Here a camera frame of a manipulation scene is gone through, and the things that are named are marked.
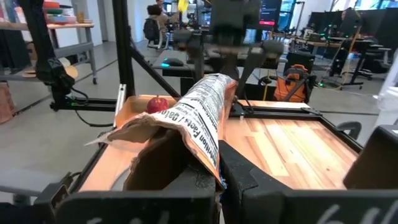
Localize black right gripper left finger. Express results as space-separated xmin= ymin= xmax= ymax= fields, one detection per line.
xmin=55 ymin=164 xmax=218 ymax=224

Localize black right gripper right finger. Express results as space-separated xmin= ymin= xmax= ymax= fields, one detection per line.
xmin=218 ymin=139 xmax=398 ymax=224

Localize orange cereal box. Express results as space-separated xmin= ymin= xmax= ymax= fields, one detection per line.
xmin=84 ymin=73 xmax=239 ymax=191

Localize red apple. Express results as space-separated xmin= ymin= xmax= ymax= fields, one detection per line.
xmin=146 ymin=95 xmax=170 ymax=114

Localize grey round plate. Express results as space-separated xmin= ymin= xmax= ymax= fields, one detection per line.
xmin=110 ymin=167 xmax=134 ymax=191

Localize black desk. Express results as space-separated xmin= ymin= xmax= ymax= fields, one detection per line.
xmin=151 ymin=49 xmax=280 ymax=94

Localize computer monitor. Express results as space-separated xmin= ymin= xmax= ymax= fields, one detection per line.
xmin=259 ymin=0 xmax=282 ymax=31

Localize black computer mouse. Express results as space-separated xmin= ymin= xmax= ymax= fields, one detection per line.
xmin=160 ymin=57 xmax=185 ymax=68

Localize orange and black backpack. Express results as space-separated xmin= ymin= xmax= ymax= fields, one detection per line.
xmin=273 ymin=63 xmax=313 ymax=103

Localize person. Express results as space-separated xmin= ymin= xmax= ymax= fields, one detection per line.
xmin=146 ymin=3 xmax=171 ymax=50
xmin=338 ymin=7 xmax=362 ymax=38

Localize wooden office desk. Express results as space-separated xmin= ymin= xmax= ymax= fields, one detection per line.
xmin=295 ymin=35 xmax=374 ymax=91

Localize orange translucent tray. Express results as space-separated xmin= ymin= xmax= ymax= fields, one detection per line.
xmin=113 ymin=95 xmax=178 ymax=129

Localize black two-slot toaster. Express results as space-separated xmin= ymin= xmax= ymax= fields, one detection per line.
xmin=343 ymin=124 xmax=398 ymax=190

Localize white aluminium strip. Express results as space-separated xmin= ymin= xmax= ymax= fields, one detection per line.
xmin=114 ymin=83 xmax=127 ymax=121

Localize black office chair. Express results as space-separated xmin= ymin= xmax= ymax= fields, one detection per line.
xmin=341 ymin=43 xmax=393 ymax=86

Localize grey workbench with shelf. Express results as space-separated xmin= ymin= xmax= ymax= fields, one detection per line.
xmin=0 ymin=21 xmax=98 ymax=85

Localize stacked coloured bowls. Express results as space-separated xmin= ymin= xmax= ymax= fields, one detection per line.
xmin=42 ymin=1 xmax=78 ymax=25

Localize black aluminium table frame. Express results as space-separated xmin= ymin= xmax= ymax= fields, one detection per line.
xmin=17 ymin=0 xmax=364 ymax=194

